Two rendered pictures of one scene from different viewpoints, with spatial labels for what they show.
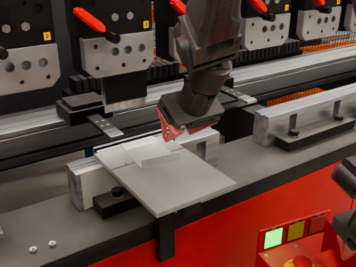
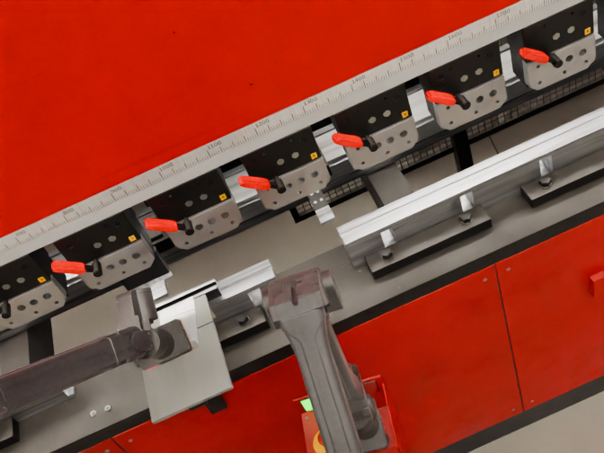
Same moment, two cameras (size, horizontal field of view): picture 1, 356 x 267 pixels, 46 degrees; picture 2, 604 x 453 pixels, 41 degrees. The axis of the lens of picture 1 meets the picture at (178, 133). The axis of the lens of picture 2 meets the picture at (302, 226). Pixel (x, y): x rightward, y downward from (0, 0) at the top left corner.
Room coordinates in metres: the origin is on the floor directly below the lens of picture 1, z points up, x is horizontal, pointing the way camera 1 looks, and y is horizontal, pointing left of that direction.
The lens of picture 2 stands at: (0.04, -0.87, 2.34)
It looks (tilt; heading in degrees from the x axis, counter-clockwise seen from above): 46 degrees down; 34
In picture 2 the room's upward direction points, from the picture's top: 25 degrees counter-clockwise
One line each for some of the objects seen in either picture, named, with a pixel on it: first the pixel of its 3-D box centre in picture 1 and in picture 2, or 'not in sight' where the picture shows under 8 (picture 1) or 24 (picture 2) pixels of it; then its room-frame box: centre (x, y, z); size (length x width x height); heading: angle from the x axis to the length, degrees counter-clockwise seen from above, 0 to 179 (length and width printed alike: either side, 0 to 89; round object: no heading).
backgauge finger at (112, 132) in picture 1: (95, 115); (150, 256); (1.00, 0.21, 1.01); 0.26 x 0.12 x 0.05; 34
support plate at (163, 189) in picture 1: (161, 169); (181, 356); (0.75, 0.03, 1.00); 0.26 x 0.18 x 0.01; 34
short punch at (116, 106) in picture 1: (124, 88); (143, 271); (0.87, 0.12, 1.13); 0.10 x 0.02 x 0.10; 124
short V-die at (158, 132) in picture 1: (135, 144); (178, 305); (0.88, 0.10, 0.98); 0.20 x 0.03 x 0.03; 124
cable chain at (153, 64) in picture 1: (126, 74); not in sight; (1.32, 0.17, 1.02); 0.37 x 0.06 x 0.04; 124
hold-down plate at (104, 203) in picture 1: (156, 187); (207, 341); (0.85, 0.05, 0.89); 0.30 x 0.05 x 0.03; 124
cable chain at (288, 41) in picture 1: (255, 51); not in sight; (1.63, -0.30, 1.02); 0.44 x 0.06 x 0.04; 124
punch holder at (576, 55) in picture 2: not in sight; (550, 37); (1.41, -0.70, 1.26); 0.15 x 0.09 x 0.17; 124
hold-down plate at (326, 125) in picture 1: (316, 132); (428, 242); (1.16, -0.42, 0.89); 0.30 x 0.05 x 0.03; 124
